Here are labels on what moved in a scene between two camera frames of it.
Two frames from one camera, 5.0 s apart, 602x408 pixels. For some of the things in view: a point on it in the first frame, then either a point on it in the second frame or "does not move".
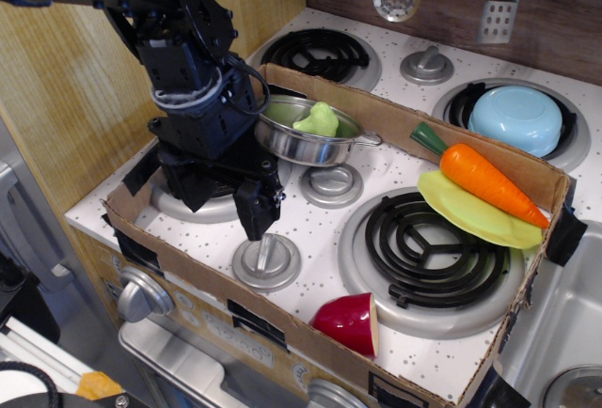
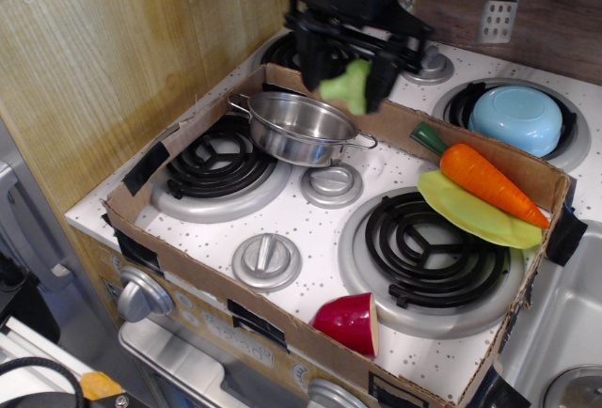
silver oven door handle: x=181 y=363 does not move
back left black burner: x=317 y=53 does not move
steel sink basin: x=552 y=353 does not move
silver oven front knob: x=142 y=295 does not move
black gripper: x=206 y=138 -> x=363 y=14
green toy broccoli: x=321 y=120 -> x=349 y=86
